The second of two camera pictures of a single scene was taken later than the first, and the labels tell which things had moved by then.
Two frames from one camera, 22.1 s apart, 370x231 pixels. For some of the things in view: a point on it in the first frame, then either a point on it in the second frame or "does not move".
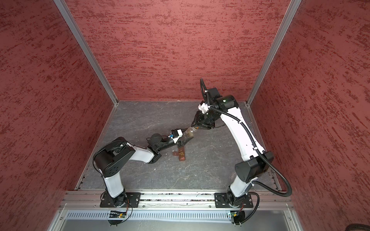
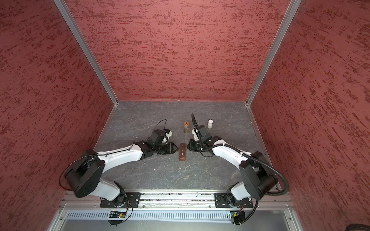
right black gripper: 200,121 to 191,147
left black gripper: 183,142 to 171,148
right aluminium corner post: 291,11 does not move
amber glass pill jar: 189,133 to 186,128
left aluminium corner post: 87,49 does not move
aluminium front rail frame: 264,199 does not move
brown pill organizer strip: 180,153 does not move
